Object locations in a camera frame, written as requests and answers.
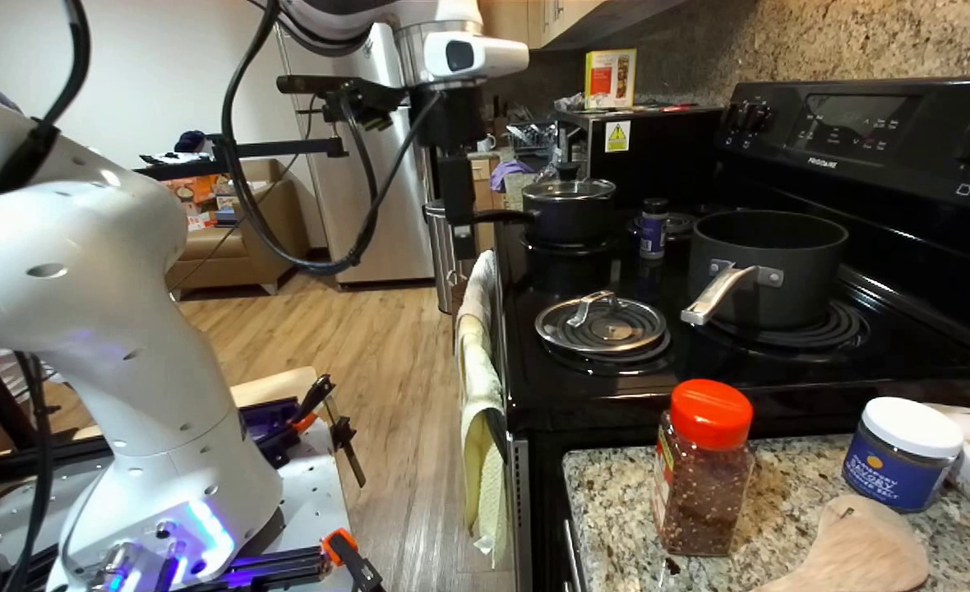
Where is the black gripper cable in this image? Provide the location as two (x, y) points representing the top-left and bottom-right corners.
(218, 0), (447, 277)

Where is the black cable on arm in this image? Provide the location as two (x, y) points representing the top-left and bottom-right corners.
(0, 0), (95, 193)

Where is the orange black clamp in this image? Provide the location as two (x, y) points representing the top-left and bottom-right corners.
(229, 521), (388, 592)
(254, 371), (337, 466)

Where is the cream dish towel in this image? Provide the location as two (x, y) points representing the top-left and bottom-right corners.
(454, 246), (512, 563)

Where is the small dark spice bottle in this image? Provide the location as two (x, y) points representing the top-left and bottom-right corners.
(639, 193), (673, 264)

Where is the small black saucepan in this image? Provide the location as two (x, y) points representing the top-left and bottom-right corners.
(471, 197), (624, 248)

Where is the glass lid with steel rim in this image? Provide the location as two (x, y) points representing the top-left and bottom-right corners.
(530, 287), (673, 365)

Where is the black pot with steel handle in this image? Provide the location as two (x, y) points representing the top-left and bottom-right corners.
(678, 208), (855, 334)

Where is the yellow red box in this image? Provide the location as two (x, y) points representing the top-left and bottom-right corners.
(582, 46), (641, 111)

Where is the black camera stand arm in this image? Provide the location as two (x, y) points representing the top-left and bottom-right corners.
(134, 134), (347, 180)

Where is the black kitchen stove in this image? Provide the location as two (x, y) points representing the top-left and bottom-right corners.
(495, 75), (970, 592)

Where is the stainless steel trash can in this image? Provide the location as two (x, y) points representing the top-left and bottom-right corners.
(426, 200), (476, 320)

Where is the stainless steel fridge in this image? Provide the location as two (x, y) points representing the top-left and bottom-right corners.
(306, 20), (441, 289)

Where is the black appliance with yellow sticker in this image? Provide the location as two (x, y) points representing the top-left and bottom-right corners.
(586, 106), (728, 208)

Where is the wooden spatula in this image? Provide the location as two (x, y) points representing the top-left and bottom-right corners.
(761, 491), (934, 592)

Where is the black stereo camera bar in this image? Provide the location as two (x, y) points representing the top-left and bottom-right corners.
(273, 71), (369, 98)

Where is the brown armchair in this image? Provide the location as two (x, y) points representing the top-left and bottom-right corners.
(165, 157), (312, 299)

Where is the spice jar with red lid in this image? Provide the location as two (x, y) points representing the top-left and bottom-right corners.
(655, 373), (755, 560)

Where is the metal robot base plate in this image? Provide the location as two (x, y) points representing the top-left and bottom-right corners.
(0, 365), (359, 592)

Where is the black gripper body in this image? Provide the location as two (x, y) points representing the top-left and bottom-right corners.
(410, 83), (491, 157)

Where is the glass saucepan lid black knob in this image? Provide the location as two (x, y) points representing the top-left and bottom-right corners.
(518, 160), (617, 208)

